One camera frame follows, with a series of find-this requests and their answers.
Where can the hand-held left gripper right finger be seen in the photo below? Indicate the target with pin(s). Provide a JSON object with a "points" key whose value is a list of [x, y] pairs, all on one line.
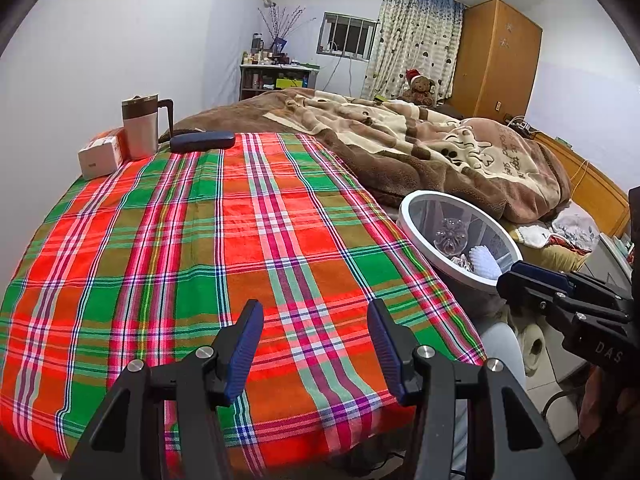
{"points": [[387, 350]]}

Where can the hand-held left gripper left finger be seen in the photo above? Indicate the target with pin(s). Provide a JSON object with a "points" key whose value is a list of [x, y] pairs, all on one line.
{"points": [[242, 350]]}

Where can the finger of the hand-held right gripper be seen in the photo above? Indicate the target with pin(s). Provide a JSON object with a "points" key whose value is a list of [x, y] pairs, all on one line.
{"points": [[525, 296], [540, 276]]}

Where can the white foam fruit net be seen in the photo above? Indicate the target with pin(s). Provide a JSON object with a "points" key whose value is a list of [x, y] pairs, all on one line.
{"points": [[484, 260]]}

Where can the white round trash bin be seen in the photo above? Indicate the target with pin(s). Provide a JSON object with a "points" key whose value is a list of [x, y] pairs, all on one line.
{"points": [[440, 280]]}

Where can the clear bottle with red label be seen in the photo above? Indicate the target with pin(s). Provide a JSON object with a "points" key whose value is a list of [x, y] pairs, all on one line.
{"points": [[450, 237]]}

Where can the white paper roll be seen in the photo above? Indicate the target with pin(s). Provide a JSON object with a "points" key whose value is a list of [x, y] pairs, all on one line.
{"points": [[532, 347]]}

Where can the floral pillow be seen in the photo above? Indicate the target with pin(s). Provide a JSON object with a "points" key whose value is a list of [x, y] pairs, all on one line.
{"points": [[575, 227]]}

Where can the red green plaid tablecloth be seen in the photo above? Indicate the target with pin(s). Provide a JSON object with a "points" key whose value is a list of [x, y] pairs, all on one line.
{"points": [[150, 260]]}

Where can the brown printed blanket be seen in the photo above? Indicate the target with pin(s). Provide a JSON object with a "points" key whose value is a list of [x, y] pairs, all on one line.
{"points": [[400, 145]]}

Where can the dark blue glasses case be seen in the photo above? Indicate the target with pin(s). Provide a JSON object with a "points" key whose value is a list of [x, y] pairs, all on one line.
{"points": [[202, 141]]}

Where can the wooden wardrobe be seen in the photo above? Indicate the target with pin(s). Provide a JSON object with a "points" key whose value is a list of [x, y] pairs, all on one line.
{"points": [[495, 60]]}

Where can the brown teddy bear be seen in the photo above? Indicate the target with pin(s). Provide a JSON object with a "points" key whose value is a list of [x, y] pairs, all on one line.
{"points": [[419, 90]]}

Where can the white orange tissue box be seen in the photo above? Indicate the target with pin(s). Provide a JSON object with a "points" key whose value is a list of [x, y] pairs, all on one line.
{"points": [[100, 160]]}

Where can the pink brown lidded mug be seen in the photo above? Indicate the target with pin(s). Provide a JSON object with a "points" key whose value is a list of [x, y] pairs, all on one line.
{"points": [[140, 135]]}

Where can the patterned window curtain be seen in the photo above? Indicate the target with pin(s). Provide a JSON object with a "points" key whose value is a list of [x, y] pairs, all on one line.
{"points": [[415, 40]]}

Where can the cluttered white shelf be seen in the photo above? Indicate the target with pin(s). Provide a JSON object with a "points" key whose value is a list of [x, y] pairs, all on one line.
{"points": [[277, 82]]}

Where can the barred window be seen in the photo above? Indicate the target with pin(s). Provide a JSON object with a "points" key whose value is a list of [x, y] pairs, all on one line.
{"points": [[347, 35]]}

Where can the vase with dry branches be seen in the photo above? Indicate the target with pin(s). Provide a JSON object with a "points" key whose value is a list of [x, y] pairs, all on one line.
{"points": [[280, 30]]}

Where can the wooden bed frame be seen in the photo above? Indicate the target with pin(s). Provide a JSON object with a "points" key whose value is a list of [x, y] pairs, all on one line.
{"points": [[595, 185]]}

